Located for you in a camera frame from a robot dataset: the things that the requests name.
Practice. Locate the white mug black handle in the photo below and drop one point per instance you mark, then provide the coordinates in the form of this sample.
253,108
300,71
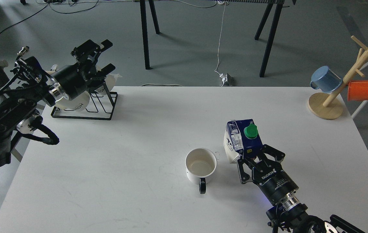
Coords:
201,163

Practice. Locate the orange cup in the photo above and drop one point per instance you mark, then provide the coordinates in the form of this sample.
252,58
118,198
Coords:
358,90

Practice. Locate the blue cup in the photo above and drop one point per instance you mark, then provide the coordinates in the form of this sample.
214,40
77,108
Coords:
325,80

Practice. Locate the white mug front on rack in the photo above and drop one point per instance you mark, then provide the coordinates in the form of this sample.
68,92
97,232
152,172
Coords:
77,104

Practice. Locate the white mug on rack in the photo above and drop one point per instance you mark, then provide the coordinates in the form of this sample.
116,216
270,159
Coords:
110,81
77,104

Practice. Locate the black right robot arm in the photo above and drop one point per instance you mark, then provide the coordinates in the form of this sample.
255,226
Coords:
291,215

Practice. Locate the blue white milk carton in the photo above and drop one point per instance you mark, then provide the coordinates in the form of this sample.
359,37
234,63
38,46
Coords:
241,140

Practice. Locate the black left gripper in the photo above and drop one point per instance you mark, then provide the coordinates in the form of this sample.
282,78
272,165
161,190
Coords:
84,75

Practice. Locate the wooden mug tree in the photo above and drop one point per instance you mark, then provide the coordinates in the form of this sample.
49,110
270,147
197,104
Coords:
326,105

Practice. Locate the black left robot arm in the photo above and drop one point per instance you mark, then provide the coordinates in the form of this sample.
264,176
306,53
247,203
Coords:
31,84

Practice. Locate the power adapter on floor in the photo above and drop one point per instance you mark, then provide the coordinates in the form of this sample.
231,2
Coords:
226,80

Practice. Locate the white mug rear on rack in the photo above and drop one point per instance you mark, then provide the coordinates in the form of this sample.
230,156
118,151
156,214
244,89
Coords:
110,81

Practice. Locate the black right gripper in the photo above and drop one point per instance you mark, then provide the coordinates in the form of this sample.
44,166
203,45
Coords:
268,175

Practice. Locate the black wire mug rack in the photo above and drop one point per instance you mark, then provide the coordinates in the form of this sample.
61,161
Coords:
99,108

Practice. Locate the black trestle leg right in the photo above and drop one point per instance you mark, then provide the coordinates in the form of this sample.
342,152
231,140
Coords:
270,3

